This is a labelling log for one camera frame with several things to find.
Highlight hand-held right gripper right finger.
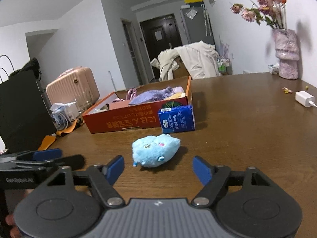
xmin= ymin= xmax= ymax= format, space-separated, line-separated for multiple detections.
xmin=191 ymin=155 xmax=270 ymax=207

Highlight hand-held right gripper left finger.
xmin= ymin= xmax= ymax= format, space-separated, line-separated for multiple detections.
xmin=43 ymin=155 xmax=125 ymax=207

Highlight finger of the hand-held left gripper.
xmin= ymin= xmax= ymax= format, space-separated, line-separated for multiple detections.
xmin=13 ymin=148 xmax=63 ymax=162
xmin=11 ymin=154 xmax=85 ymax=173

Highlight blue plush toy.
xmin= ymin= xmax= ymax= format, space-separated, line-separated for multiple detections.
xmin=132 ymin=134 xmax=181 ymax=168

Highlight red cardboard box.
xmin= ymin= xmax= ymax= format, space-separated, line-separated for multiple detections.
xmin=82 ymin=76 xmax=192 ymax=134

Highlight blue tissue pack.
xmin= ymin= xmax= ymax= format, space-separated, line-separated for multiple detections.
xmin=158 ymin=105 xmax=196 ymax=134

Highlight purple cloth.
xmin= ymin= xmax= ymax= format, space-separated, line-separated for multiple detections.
xmin=129 ymin=87 xmax=174 ymax=105

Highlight person's left hand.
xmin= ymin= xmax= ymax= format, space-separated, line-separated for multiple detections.
xmin=4 ymin=213 xmax=21 ymax=238

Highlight small white bottle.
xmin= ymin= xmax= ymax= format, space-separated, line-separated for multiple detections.
xmin=67 ymin=104 xmax=79 ymax=119

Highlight black paper bag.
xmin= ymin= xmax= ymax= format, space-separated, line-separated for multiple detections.
xmin=0 ymin=55 xmax=57 ymax=152

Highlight clear glass jar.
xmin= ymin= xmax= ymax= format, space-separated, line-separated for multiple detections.
xmin=78 ymin=90 xmax=93 ymax=112

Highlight pink suitcase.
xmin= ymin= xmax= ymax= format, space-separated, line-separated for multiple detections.
xmin=46 ymin=66 xmax=100 ymax=106

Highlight purple satin scrunchie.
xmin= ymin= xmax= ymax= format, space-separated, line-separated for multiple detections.
xmin=113 ymin=88 xmax=138 ymax=103

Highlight thin white pole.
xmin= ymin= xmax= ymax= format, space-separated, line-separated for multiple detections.
xmin=108 ymin=71 xmax=117 ymax=91

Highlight dark cloth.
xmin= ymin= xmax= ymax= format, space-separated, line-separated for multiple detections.
xmin=21 ymin=58 xmax=41 ymax=80

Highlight brown chair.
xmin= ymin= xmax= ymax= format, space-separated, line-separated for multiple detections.
xmin=172 ymin=58 xmax=190 ymax=79

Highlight storage cart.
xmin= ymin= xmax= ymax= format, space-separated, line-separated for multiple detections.
xmin=217 ymin=57 xmax=233 ymax=75

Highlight beige coat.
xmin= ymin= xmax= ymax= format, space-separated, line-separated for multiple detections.
xmin=150 ymin=40 xmax=220 ymax=81

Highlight grey interior door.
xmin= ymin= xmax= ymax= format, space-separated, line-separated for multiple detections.
xmin=121 ymin=18 xmax=144 ymax=86

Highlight lavender umbrella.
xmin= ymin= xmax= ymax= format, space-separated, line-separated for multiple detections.
xmin=219 ymin=36 xmax=234 ymax=60

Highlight white charger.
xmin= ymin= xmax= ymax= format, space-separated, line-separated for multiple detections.
xmin=295 ymin=91 xmax=317 ymax=108

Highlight dark entrance door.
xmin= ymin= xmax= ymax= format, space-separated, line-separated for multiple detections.
xmin=139 ymin=14 xmax=182 ymax=80

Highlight grey refrigerator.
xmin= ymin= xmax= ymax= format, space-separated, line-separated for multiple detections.
xmin=180 ymin=4 xmax=215 ymax=46

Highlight pink fluffy vase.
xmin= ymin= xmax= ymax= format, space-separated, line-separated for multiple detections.
xmin=272 ymin=28 xmax=300 ymax=80

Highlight white folded umbrella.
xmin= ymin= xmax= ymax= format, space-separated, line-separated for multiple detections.
xmin=202 ymin=4 xmax=211 ymax=36

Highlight clear plastic bag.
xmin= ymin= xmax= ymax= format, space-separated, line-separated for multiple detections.
xmin=186 ymin=8 xmax=199 ymax=20

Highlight dried pink flowers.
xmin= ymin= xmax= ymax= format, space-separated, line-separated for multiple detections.
xmin=230 ymin=0 xmax=288 ymax=29

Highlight orange strap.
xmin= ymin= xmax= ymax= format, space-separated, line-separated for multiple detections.
xmin=37 ymin=118 xmax=85 ymax=152

